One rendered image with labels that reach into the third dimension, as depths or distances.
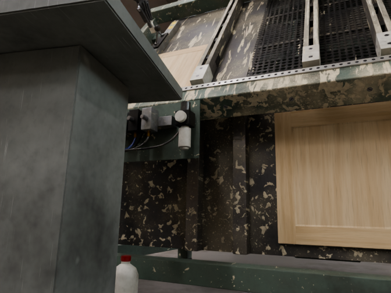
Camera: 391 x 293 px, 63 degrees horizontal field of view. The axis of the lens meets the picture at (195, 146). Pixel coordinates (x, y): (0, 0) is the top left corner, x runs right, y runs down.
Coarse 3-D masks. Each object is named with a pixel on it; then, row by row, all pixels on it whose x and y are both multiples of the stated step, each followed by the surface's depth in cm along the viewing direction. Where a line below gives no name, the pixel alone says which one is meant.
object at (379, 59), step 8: (384, 56) 109; (336, 64) 115; (344, 64) 113; (352, 64) 111; (360, 64) 110; (280, 72) 123; (288, 72) 121; (296, 72) 119; (304, 72) 118; (232, 80) 130; (240, 80) 128; (248, 80) 126; (256, 80) 125; (184, 88) 138; (192, 88) 136; (200, 88) 134
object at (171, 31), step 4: (172, 24) 218; (176, 24) 218; (172, 28) 212; (176, 28) 218; (168, 32) 209; (172, 32) 212; (168, 36) 206; (172, 36) 211; (164, 40) 200; (168, 40) 205; (164, 44) 200; (156, 48) 193; (160, 48) 195; (164, 48) 200; (160, 52) 194
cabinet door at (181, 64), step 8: (192, 48) 180; (200, 48) 176; (160, 56) 187; (168, 56) 183; (176, 56) 179; (184, 56) 175; (192, 56) 172; (200, 56) 168; (168, 64) 175; (176, 64) 171; (184, 64) 168; (192, 64) 165; (176, 72) 163; (184, 72) 160; (192, 72) 157; (176, 80) 156; (184, 80) 153
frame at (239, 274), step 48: (240, 144) 140; (144, 192) 162; (192, 192) 145; (240, 192) 136; (144, 240) 156; (192, 240) 140; (240, 240) 132; (240, 288) 110; (288, 288) 104; (336, 288) 99; (384, 288) 94
